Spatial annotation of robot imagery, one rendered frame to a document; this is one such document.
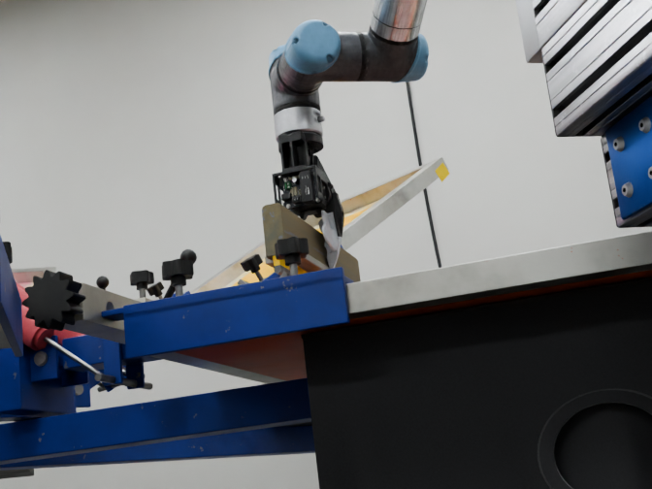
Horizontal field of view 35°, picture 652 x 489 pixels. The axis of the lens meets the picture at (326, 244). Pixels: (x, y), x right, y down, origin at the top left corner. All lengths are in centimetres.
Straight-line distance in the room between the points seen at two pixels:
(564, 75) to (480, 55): 286
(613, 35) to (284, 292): 56
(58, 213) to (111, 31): 78
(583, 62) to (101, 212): 336
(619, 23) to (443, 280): 46
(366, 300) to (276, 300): 11
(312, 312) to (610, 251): 36
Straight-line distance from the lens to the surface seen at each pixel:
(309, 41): 153
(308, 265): 149
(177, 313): 133
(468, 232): 364
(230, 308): 130
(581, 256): 122
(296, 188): 157
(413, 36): 157
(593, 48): 93
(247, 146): 397
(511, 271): 123
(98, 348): 170
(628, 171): 95
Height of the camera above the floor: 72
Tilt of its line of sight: 15 degrees up
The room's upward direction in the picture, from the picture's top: 6 degrees counter-clockwise
